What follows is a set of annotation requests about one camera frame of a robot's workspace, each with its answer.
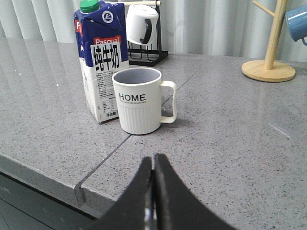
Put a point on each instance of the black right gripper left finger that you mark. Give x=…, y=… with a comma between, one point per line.
x=134, y=208

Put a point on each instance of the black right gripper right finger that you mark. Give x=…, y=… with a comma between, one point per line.
x=176, y=206

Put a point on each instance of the blue white milk carton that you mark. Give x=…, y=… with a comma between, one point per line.
x=100, y=30

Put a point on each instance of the white HOME mug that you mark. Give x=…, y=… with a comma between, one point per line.
x=138, y=93

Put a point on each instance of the wooden mug tree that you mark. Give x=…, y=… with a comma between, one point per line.
x=269, y=70

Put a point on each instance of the white mug right on rack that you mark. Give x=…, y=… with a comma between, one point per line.
x=141, y=24

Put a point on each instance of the blue enamel mug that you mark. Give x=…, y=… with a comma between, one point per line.
x=296, y=20

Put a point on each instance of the black wire mug rack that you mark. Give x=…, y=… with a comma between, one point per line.
x=147, y=55

